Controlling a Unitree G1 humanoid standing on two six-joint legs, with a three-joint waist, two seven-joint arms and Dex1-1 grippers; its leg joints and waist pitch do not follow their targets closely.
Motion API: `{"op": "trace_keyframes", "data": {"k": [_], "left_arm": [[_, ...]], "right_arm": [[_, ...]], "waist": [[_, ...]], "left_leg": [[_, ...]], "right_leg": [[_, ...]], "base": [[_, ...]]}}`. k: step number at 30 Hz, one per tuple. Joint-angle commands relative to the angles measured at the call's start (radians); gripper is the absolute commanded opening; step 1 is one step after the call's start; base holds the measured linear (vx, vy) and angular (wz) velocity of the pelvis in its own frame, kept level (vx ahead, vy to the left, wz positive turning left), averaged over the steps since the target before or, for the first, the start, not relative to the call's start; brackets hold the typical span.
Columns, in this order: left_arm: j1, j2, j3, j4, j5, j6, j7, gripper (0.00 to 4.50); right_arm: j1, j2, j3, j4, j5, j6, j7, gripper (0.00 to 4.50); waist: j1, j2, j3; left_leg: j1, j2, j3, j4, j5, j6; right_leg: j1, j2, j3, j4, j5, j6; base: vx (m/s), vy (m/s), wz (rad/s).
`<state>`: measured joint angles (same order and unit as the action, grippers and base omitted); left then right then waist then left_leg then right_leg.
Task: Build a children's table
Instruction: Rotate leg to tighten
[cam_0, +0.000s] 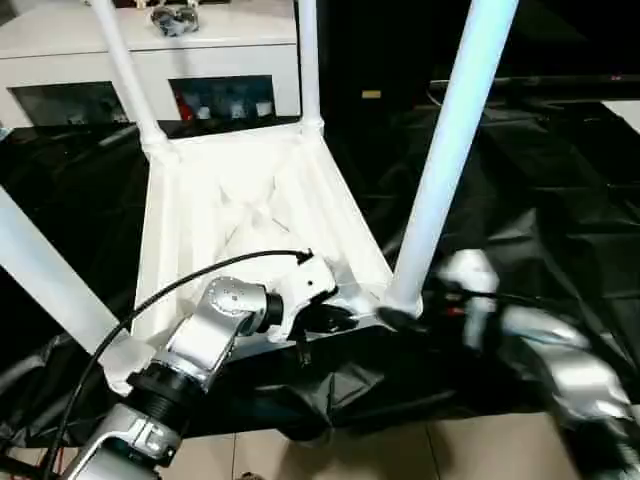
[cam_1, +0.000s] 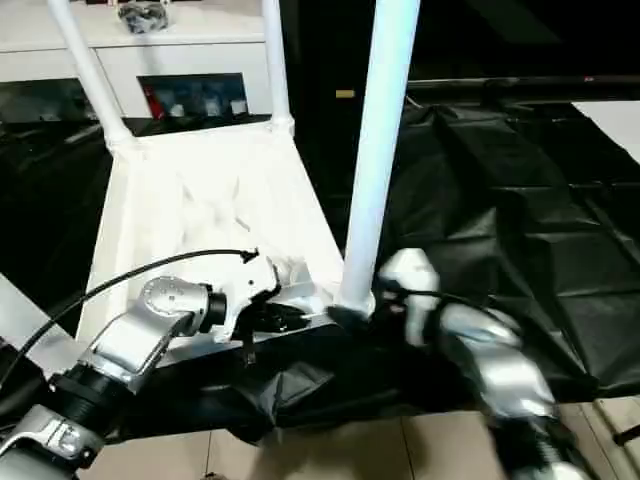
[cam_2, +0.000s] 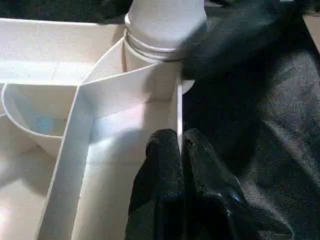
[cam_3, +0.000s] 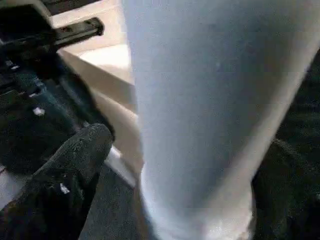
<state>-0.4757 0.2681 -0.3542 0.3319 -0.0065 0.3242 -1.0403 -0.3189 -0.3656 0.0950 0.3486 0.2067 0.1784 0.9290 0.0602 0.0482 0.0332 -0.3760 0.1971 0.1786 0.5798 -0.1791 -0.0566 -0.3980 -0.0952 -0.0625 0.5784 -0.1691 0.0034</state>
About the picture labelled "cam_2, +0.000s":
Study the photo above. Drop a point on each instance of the black plastic mat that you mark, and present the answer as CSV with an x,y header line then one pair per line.
x,y
275,150

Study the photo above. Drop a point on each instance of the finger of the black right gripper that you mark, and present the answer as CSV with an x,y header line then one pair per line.
x,y
237,37

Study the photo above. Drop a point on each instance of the white plastic table top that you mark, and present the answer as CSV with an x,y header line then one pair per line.
x,y
100,112

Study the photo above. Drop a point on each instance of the white plastic table leg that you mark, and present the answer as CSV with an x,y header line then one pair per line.
x,y
162,25

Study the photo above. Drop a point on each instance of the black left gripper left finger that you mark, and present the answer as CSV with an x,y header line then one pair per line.
x,y
160,187

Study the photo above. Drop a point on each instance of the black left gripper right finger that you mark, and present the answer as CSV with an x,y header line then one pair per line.
x,y
212,205

